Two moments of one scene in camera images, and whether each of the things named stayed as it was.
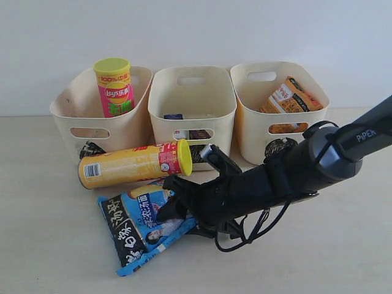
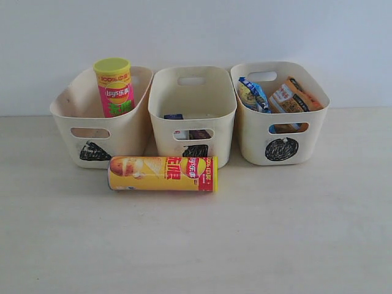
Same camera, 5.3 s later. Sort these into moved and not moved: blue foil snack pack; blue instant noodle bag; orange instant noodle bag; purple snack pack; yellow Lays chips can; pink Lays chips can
Moved: blue instant noodle bag; yellow Lays chips can
Not moved: pink Lays chips can; blue foil snack pack; purple snack pack; orange instant noodle bag
